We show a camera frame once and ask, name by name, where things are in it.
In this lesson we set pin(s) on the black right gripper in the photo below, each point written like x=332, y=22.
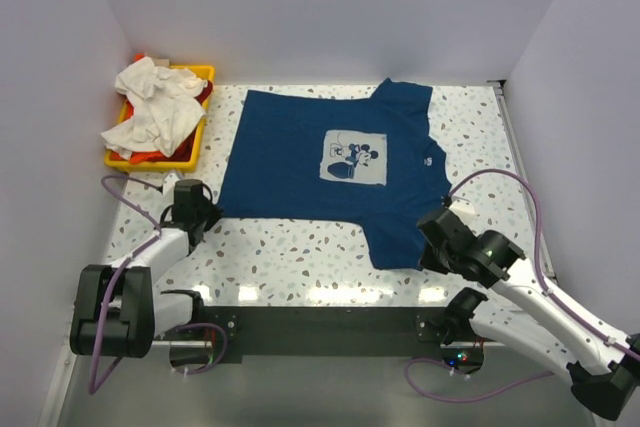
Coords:
x=435, y=240

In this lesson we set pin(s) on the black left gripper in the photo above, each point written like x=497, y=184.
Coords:
x=208, y=214

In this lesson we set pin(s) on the blue printed t-shirt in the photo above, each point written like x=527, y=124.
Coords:
x=369, y=162

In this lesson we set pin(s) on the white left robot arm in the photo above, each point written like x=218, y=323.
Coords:
x=117, y=302

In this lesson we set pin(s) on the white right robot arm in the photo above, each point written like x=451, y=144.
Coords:
x=509, y=300

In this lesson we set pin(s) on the red t-shirt in bin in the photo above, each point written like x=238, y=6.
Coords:
x=183, y=153

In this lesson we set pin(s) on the white crumpled t-shirt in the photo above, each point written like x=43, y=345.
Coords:
x=166, y=109

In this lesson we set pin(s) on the yellow plastic bin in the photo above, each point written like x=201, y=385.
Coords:
x=204, y=72

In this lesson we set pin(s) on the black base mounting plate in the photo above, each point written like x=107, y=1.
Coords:
x=337, y=331

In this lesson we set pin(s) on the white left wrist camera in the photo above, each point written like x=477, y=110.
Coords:
x=169, y=182

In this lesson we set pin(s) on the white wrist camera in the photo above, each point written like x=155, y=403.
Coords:
x=169, y=182
x=463, y=209

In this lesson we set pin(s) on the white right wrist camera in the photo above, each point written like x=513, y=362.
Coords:
x=463, y=209

